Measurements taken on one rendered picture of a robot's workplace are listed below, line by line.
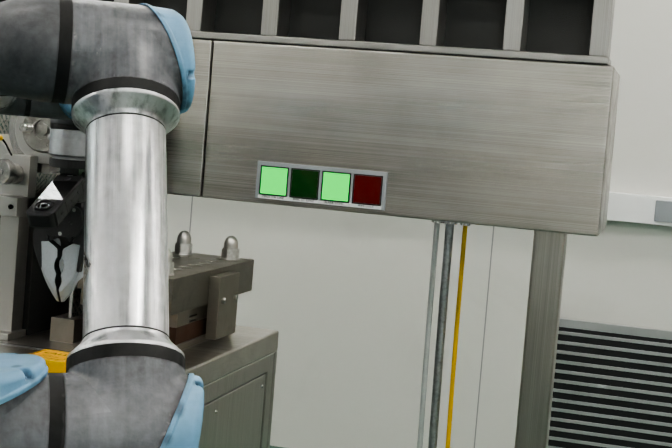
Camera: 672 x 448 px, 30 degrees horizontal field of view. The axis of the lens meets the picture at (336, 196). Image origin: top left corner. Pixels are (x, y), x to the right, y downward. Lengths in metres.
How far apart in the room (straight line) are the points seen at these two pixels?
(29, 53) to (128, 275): 0.26
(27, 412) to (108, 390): 0.08
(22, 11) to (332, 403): 3.59
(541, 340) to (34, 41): 1.36
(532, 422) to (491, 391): 2.23
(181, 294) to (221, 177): 0.38
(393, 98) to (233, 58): 0.32
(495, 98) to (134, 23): 1.02
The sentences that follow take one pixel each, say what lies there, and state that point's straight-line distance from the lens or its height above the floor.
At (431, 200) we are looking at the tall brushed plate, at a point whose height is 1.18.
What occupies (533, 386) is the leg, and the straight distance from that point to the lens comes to 2.45.
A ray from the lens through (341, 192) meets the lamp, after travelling 2.30.
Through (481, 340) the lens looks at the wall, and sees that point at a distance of 4.66.
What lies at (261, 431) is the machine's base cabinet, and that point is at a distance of 2.40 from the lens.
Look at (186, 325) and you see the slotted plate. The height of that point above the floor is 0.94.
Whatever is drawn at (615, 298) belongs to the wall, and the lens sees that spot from 4.60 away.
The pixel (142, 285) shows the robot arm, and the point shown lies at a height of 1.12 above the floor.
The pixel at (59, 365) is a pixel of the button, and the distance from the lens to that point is 1.87.
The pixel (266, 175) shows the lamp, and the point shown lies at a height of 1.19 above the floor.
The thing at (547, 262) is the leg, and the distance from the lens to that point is 2.41.
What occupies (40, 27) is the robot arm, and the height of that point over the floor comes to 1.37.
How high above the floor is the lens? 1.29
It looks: 3 degrees down
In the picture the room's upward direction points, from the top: 5 degrees clockwise
